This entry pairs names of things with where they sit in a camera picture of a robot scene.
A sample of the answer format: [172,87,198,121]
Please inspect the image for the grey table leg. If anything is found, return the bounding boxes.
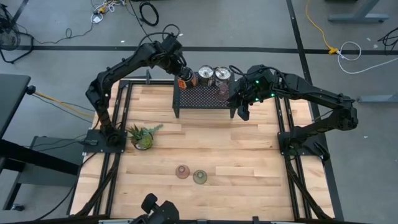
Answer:
[325,0,390,24]

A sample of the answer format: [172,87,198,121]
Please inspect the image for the green ribbed glass candle holder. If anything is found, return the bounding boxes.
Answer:
[192,169,208,185]

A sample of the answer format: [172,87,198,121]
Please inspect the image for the long black floor cable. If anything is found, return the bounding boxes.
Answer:
[127,0,156,43]

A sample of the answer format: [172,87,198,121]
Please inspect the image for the black desk top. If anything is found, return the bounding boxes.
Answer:
[0,73,32,138]

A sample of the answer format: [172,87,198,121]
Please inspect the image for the grey table foot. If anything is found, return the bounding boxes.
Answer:
[356,94,398,104]

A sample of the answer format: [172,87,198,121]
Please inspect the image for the coiled black cable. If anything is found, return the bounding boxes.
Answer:
[139,1,160,27]

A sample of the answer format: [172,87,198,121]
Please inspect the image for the potted succulent plant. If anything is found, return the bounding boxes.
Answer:
[127,123,164,152]

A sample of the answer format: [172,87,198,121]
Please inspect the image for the black aluminium table frame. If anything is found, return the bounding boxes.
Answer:
[70,70,345,224]

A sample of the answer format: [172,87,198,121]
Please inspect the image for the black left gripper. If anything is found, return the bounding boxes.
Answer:
[173,57,195,88]

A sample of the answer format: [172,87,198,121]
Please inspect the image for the orange cable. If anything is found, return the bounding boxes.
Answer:
[33,90,95,118]

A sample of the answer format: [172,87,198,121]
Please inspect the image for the yellow extension cable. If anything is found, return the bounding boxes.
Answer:
[305,0,339,55]

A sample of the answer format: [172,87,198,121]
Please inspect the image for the black cable bundle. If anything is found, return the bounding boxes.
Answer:
[377,26,398,51]

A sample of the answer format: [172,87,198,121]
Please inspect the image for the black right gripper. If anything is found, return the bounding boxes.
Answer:
[228,80,261,122]

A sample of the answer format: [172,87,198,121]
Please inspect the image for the black wire floor fan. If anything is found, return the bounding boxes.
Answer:
[0,3,35,65]

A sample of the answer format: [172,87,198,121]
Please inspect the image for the thin black floor cable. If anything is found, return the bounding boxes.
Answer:
[33,22,95,45]

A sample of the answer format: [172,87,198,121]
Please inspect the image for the white floor cable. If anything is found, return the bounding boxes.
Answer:
[336,40,398,75]

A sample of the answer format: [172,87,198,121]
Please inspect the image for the orange label tin can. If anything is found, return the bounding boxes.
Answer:
[177,73,199,91]

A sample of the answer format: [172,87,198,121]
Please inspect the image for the black desk base frame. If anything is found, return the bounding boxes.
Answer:
[0,135,85,212]

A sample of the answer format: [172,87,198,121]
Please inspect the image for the silver tin can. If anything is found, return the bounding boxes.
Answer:
[198,65,215,87]
[214,66,233,88]

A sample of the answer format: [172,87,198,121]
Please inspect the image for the black perforated metal shelf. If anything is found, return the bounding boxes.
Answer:
[172,72,238,119]

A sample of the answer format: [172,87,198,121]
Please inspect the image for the white cable bundle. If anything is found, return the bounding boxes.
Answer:
[90,0,127,24]

